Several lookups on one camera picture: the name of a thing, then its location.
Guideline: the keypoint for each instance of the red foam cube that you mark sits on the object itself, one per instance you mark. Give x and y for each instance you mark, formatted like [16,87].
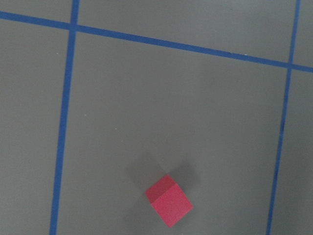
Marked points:
[168,200]

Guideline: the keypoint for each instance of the brown paper table mat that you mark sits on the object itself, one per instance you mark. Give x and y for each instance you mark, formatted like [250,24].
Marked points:
[99,99]

